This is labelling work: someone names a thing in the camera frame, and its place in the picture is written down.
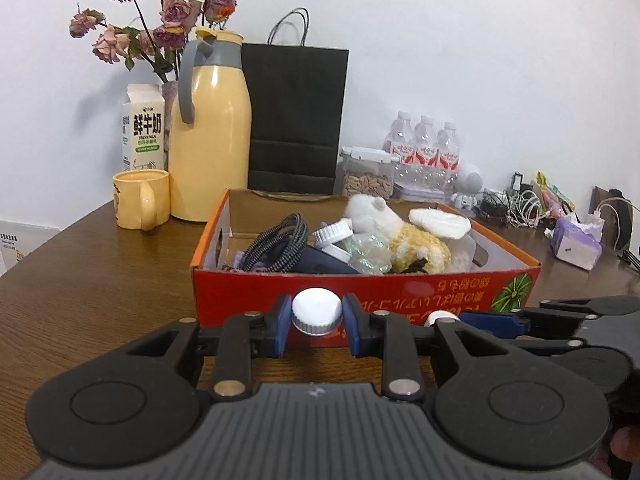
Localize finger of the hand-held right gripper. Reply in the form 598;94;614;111
539;294;640;319
459;309;584;357

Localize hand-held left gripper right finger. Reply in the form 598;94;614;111
343;292;519;402

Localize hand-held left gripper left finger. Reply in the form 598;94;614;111
120;294;293;401

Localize large white cap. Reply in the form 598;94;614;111
291;287;344;336

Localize red cardboard box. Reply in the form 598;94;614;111
190;188;543;350

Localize navy blue cloth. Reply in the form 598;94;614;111
295;245;361;275

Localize black grey braided cable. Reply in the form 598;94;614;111
242;212;309;274

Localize white ribbed lid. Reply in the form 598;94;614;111
314;219;354;247

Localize white yellow plush toy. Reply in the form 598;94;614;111
345;192;474;275

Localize purple tissue pack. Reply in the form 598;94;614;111
551;216;604;272

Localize iridescent plastic wrap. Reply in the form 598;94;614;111
345;234;394;276

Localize brown paper bag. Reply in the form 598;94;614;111
594;186;634;251

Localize colourful snack packets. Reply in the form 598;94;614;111
536;171;576;219

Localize white robot figurine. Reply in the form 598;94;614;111
451;165;485;210

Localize clear nut container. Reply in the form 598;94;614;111
340;146;401;200

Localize clear water bottle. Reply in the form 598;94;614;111
414;115;439;169
382;111;416;164
436;120;461;174

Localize yellow thermos jug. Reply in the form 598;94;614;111
168;27;253;224

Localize yellow mug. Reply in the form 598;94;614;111
112;170;171;231

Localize black paper bag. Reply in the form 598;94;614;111
241;8;350;196

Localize white milk carton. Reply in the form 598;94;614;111
121;83;166;174

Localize glass vase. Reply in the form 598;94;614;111
160;80;181;172

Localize white booklet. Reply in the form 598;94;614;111
0;220;61;277

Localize dried rose bouquet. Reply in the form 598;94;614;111
69;0;239;84

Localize tangle of charging cables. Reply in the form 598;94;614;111
480;187;556;229

